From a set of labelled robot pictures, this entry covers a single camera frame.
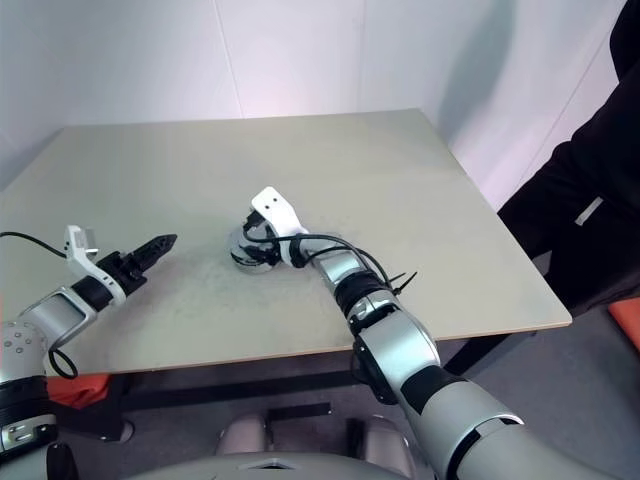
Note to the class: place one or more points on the person in black clothing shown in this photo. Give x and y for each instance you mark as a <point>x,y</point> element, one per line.
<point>590,200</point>

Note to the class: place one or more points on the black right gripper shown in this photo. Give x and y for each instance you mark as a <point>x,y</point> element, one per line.
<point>270,245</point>

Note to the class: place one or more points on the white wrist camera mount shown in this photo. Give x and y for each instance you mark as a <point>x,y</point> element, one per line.
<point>77,250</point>
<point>277,210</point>

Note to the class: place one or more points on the black flat plate on floor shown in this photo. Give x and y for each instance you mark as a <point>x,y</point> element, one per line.
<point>300,411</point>

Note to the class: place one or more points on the grey rounded robot leg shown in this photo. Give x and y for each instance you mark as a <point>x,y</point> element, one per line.
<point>387,445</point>
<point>245,435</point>

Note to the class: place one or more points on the black zip tie right arm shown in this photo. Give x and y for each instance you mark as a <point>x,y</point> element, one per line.
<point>407,284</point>
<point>397,276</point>

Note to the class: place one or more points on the orange object under table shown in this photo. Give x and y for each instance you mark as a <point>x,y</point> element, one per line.
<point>82,390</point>

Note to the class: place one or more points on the orange seat beside person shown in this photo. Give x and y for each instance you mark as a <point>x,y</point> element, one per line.
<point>627,325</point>

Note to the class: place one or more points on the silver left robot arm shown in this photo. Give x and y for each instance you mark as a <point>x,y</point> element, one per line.
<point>50,310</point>

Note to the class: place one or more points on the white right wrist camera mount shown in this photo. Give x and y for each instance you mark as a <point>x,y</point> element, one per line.
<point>277,210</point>

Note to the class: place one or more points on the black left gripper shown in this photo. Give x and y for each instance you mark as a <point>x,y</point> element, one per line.
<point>122,272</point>

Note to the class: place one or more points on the black table frame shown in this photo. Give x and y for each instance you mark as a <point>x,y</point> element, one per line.
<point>240,387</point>

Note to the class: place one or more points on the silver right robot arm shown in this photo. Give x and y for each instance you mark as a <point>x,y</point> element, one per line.
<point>400,345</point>

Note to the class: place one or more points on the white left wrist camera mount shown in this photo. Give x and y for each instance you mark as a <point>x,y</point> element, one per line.
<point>77,250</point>

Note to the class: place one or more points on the grey robot torso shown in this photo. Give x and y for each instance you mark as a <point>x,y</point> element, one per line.
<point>260,467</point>

